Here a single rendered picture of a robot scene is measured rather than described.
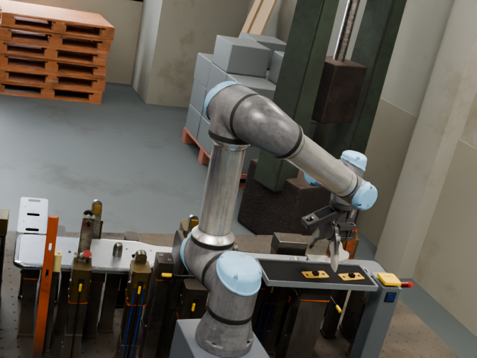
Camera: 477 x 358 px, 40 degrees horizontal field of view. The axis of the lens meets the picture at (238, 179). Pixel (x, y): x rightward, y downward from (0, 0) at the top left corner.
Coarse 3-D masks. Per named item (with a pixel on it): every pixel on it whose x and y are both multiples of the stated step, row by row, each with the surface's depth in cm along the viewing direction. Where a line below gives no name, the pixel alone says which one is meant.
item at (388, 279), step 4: (380, 276) 211; (384, 276) 211; (388, 276) 212; (392, 276) 212; (380, 280) 210; (384, 280) 209; (388, 280) 209; (392, 280) 210; (396, 280) 210; (384, 284) 208; (388, 284) 208; (392, 284) 208; (396, 284) 209; (400, 284) 209
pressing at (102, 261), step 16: (16, 240) 217; (32, 240) 218; (64, 240) 223; (96, 240) 228; (112, 240) 230; (16, 256) 207; (32, 256) 209; (64, 256) 213; (96, 256) 217; (112, 256) 219; (128, 256) 222; (256, 256) 241; (272, 256) 244; (288, 256) 247; (304, 256) 250; (96, 272) 210; (112, 272) 211; (128, 272) 213; (368, 272) 249; (384, 272) 251
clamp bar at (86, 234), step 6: (90, 210) 198; (84, 216) 195; (90, 216) 197; (84, 222) 195; (90, 222) 194; (84, 228) 196; (90, 228) 196; (84, 234) 197; (90, 234) 198; (84, 240) 198; (90, 240) 199; (78, 246) 199; (84, 246) 199; (90, 246) 200; (78, 252) 200; (78, 258) 201
